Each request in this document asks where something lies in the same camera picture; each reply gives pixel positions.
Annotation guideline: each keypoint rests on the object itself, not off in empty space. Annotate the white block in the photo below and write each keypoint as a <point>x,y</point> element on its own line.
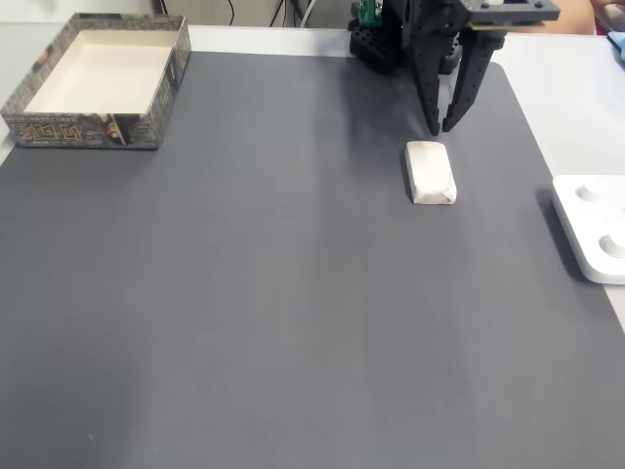
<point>430,171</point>

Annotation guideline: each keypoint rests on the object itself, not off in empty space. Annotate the printed cardboard box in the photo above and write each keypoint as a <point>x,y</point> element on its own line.
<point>97,73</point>

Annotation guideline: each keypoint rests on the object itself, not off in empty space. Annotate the green clamp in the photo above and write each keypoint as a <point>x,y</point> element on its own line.
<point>368,13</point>

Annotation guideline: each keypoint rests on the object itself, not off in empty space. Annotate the blue object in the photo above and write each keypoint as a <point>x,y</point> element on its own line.
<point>617,45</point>

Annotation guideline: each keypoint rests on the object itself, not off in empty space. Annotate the white dimpled plastic tray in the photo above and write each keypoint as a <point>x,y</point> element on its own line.
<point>581,234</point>

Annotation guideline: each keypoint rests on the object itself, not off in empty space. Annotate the grey desk mat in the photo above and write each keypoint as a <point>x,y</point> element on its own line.
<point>244,293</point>

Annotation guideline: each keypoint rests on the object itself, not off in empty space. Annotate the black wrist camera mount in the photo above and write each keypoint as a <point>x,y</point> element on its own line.
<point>512,12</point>

